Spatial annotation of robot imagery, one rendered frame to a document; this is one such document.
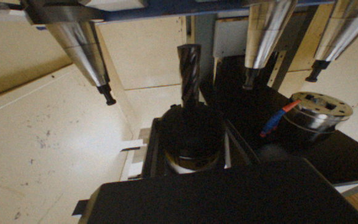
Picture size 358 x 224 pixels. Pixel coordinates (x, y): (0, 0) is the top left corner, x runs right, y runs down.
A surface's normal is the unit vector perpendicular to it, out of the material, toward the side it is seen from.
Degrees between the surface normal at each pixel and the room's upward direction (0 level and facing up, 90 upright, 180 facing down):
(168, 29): 90
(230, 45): 90
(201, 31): 90
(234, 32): 90
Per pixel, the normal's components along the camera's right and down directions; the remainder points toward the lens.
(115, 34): 0.09, 0.61
